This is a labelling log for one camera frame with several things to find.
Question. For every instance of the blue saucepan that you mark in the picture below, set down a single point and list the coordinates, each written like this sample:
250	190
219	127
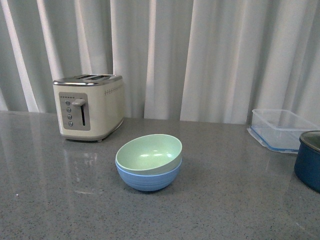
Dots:
307	164

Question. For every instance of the cream toaster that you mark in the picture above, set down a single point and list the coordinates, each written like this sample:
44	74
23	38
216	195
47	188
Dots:
89	106

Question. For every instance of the blue bowl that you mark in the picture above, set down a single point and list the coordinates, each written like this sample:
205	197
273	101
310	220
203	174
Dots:
149	183

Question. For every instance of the clear plastic food container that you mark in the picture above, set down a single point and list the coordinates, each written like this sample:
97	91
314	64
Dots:
279	130

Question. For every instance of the green bowl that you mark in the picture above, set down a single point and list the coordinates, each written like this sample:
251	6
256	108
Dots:
152	154

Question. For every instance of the white curtain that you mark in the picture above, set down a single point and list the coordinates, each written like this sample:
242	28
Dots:
192	60

